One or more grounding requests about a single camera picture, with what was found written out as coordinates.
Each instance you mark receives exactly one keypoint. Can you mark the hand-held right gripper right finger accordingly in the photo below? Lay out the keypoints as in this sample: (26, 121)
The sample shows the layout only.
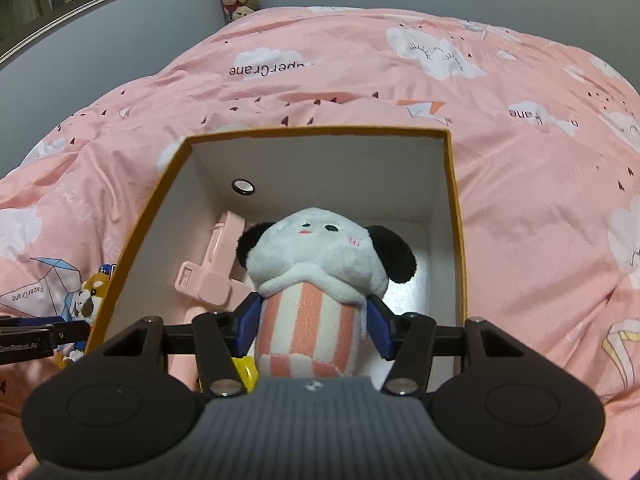
(377, 327)

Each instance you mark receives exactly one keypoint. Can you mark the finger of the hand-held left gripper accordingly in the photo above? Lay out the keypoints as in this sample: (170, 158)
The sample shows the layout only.
(70, 332)

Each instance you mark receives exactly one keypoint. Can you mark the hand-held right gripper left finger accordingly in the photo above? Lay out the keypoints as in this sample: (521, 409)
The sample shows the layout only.
(247, 325)

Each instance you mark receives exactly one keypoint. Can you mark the dog plush figure gold base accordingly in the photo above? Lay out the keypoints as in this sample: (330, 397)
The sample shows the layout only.
(92, 292)

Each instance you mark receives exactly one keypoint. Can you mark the pink folding stand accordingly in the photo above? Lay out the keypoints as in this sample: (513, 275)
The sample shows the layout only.
(220, 250)

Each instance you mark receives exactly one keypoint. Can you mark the panda plush pink striped body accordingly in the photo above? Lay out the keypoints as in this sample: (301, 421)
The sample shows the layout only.
(320, 260)

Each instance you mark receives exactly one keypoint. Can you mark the white box with gold rim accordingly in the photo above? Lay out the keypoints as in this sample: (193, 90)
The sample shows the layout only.
(325, 170)

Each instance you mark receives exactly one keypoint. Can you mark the small yellow object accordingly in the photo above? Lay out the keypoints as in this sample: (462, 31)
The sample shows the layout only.
(246, 372)

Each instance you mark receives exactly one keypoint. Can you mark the pink printed blanket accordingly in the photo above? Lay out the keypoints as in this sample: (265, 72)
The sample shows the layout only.
(525, 160)

